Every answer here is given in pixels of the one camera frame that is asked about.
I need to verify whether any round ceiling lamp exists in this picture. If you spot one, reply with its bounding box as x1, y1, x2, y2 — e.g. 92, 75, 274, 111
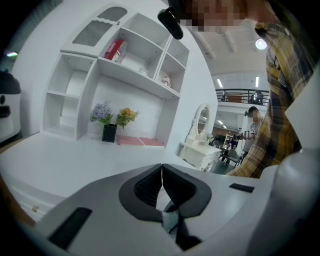
254, 38, 268, 51

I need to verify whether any white dressing table with mirror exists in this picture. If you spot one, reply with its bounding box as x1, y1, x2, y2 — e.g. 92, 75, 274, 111
178, 103, 222, 173

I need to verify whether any purple flower bunch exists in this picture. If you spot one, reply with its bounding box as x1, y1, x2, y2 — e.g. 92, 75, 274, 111
89, 100, 115, 126

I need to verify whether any white shelf unit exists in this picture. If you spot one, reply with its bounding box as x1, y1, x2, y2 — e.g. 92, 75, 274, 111
41, 2, 190, 150

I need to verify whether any red book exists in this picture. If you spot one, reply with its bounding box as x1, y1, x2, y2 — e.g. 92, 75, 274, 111
103, 39, 124, 61

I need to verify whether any person's head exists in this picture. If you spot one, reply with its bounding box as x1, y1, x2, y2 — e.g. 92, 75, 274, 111
184, 0, 266, 33

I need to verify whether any striped print book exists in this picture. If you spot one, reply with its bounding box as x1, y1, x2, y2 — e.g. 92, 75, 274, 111
113, 41, 129, 64

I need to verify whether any black head camera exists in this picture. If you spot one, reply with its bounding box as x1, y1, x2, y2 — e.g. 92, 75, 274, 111
157, 0, 186, 41

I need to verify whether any black balcony railing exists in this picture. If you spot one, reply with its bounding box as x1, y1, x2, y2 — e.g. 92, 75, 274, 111
215, 88, 271, 104

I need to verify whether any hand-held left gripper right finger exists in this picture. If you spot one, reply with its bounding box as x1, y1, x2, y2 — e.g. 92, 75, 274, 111
162, 163, 272, 256

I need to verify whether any white and black machine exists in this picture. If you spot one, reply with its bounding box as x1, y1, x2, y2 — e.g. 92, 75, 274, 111
0, 69, 23, 144

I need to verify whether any person's yellow plaid shirt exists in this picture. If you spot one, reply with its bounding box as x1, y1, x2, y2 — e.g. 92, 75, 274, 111
226, 21, 316, 179

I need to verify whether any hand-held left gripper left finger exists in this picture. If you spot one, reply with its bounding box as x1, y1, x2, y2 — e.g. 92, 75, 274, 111
27, 163, 183, 256

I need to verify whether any grey dining chair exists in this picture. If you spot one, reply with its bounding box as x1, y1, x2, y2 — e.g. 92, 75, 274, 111
219, 148, 242, 167

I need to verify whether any pink mat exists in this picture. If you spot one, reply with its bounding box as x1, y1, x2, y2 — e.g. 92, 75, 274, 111
138, 136, 166, 149
116, 135, 146, 147

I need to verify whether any black flower vase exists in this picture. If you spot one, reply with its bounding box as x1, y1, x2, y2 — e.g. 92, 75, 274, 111
101, 123, 118, 144

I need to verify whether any white desk with drawer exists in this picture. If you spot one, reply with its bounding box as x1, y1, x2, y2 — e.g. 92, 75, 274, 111
0, 131, 201, 223

